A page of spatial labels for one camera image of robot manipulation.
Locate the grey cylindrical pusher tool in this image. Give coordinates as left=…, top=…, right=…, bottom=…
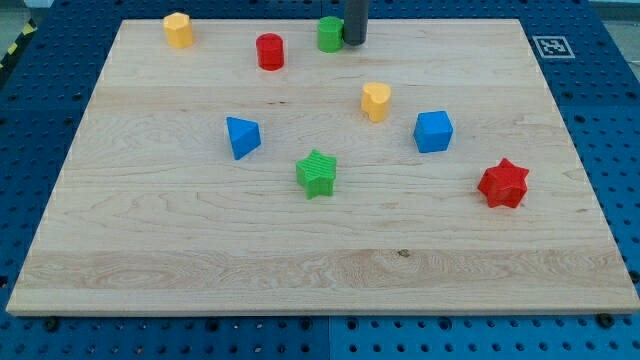
left=343, top=0, right=370, bottom=46

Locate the yellow heart block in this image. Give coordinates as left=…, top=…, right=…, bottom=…
left=361, top=82, right=391, bottom=122

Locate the green cylinder block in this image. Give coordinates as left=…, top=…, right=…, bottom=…
left=317, top=16, right=343, bottom=53

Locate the red cylinder block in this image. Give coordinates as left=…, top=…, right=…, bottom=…
left=256, top=33, right=285, bottom=71

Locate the blue cube block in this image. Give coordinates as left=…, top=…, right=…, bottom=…
left=413, top=111, right=454, bottom=153

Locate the green star block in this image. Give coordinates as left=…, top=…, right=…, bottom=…
left=296, top=149, right=337, bottom=199

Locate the blue triangle block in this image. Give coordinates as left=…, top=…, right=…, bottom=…
left=226, top=117, right=261, bottom=160

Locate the light wooden board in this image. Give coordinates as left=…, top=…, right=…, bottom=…
left=7, top=19, right=639, bottom=317

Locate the yellow hexagon block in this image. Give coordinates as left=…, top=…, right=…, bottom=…
left=163, top=12, right=194, bottom=49

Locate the white fiducial marker tag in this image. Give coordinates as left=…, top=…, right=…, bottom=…
left=532, top=35, right=575, bottom=59

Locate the red star block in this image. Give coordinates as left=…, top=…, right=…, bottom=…
left=477, top=158, right=530, bottom=208

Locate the yellow black hazard tape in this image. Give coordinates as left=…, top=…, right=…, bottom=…
left=1, top=18, right=38, bottom=71

